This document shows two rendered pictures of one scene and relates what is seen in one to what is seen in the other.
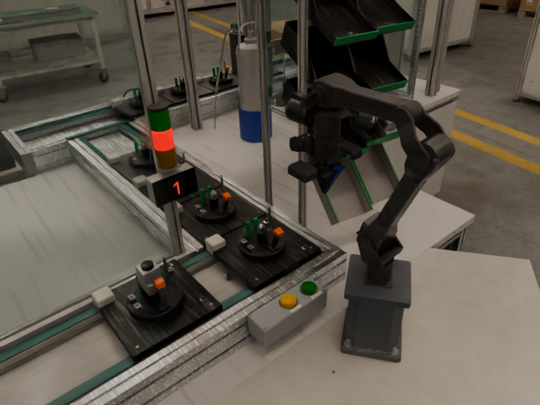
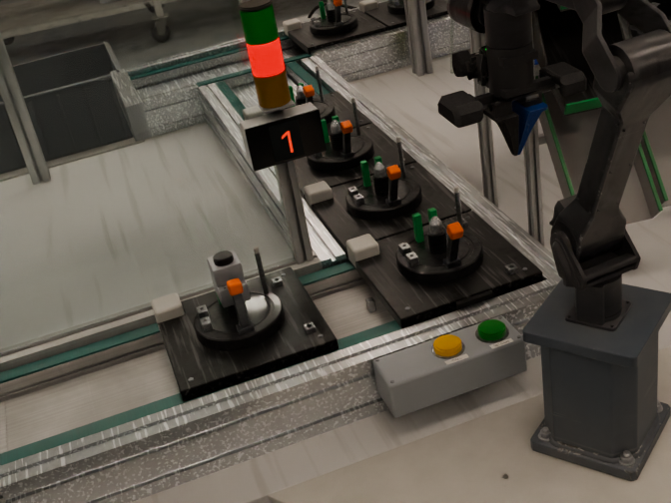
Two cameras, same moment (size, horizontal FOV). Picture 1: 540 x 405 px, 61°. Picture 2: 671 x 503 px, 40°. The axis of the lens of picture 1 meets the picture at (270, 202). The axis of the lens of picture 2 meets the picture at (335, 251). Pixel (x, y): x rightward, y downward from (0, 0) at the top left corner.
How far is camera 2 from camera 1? 40 cm
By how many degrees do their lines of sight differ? 21
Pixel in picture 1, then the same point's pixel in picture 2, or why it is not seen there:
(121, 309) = (188, 328)
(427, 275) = not seen: outside the picture
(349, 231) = not seen: hidden behind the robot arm
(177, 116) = (390, 51)
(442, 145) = (650, 49)
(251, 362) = (372, 440)
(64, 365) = (96, 396)
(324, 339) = (510, 426)
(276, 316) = (417, 366)
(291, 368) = (434, 459)
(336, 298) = not seen: hidden behind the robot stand
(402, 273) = (647, 311)
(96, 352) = (143, 386)
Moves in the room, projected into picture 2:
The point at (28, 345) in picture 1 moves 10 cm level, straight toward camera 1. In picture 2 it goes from (55, 360) to (61, 396)
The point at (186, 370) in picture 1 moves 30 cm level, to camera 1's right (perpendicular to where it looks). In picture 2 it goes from (261, 430) to (468, 454)
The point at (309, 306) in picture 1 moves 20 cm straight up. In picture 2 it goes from (485, 361) to (474, 240)
